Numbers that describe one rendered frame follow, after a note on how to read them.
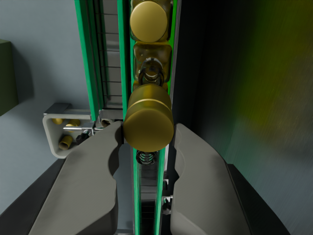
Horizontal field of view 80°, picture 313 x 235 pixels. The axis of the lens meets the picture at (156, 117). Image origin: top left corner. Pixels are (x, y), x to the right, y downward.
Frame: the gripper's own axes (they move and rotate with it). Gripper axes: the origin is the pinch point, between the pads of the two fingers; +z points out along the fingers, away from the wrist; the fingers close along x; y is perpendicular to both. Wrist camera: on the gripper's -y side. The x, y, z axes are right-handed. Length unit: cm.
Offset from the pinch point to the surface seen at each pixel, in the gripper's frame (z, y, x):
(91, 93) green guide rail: 27.3, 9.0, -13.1
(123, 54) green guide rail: 27.2, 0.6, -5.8
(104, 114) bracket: 35.3, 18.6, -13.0
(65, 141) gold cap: 43, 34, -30
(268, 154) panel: 3.3, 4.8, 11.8
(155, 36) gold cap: 7.5, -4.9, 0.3
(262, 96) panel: 7.3, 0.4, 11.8
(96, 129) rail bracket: 27.8, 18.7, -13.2
